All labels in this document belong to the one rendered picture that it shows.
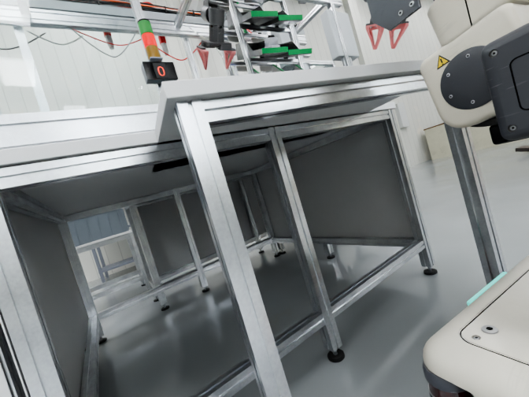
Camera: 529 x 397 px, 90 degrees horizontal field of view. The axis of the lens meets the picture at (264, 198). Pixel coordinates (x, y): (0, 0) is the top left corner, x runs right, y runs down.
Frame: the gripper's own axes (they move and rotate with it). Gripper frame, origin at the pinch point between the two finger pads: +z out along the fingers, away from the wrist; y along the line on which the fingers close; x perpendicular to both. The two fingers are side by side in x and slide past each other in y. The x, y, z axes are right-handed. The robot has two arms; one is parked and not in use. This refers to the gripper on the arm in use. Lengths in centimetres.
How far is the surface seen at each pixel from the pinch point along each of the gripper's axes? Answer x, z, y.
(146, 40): -17.8, -6.0, 21.1
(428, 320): 107, 63, -32
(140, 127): 32, 7, 40
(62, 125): 30, 5, 57
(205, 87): 61, -11, 34
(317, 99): 65, -8, 9
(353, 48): -71, 3, -179
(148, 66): -10.1, 1.6, 24.0
